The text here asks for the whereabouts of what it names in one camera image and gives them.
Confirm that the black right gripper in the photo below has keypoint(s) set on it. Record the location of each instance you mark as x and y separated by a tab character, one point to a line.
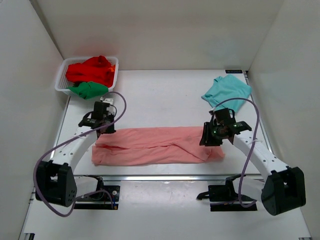
206	140

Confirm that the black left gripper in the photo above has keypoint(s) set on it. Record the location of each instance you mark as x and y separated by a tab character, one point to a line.
110	129

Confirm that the pink t shirt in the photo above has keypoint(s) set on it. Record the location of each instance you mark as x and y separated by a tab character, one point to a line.
154	145

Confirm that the teal t shirt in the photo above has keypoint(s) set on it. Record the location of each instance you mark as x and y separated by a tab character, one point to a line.
225	88

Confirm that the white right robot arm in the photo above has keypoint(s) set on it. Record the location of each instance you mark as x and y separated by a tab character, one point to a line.
282	188

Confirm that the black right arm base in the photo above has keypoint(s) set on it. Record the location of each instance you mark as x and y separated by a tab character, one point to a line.
223	198

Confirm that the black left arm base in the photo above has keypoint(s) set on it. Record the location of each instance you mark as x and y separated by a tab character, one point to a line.
107	195

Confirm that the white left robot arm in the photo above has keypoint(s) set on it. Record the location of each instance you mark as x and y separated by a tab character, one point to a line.
55	178

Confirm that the green t shirt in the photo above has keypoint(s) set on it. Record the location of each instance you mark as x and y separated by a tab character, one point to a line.
88	90

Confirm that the red t shirt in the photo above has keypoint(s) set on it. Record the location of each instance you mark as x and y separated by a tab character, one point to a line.
96	69

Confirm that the white plastic basket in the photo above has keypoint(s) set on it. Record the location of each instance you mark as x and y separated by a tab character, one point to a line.
62	84

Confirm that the black label plate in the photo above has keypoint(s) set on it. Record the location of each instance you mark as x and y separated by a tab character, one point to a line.
233	71

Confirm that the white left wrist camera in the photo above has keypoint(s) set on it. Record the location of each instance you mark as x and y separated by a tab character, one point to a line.
109	101

